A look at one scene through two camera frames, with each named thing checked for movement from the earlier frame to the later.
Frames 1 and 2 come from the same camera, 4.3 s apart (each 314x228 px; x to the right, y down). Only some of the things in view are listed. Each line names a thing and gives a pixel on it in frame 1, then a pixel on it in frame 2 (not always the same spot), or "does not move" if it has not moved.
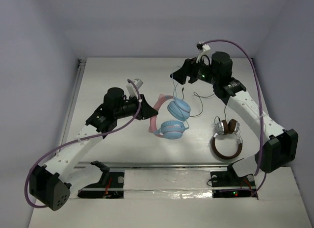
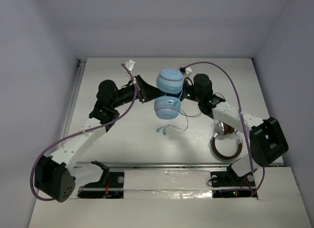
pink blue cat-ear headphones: (177, 108) → (170, 81)
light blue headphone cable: (177, 105) → (164, 132)
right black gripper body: (198, 70) → (189, 93)
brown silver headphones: (224, 127) does not move
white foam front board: (182, 198) does not move
